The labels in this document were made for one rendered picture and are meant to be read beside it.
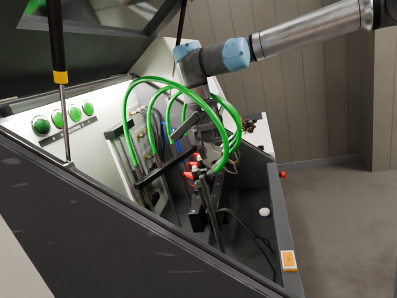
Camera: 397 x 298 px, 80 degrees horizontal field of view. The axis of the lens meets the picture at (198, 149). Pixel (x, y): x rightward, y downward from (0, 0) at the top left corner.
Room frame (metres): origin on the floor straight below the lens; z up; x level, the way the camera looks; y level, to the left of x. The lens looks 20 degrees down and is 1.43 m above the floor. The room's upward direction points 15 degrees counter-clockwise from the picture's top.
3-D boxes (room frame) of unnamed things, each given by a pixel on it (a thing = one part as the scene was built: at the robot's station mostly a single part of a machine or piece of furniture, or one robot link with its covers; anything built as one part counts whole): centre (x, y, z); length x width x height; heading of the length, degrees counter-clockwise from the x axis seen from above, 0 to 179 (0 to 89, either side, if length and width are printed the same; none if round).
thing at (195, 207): (0.81, -0.01, 0.91); 0.34 x 0.10 x 0.15; 163
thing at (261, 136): (1.32, -0.32, 0.96); 0.70 x 0.22 x 0.03; 163
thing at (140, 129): (1.00, 0.21, 1.20); 0.13 x 0.03 x 0.31; 163
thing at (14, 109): (0.77, 0.28, 1.43); 0.54 x 0.03 x 0.02; 163
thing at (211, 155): (0.66, -0.03, 1.16); 0.06 x 0.03 x 0.09; 73
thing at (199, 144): (0.66, -0.01, 1.20); 0.05 x 0.02 x 0.09; 163
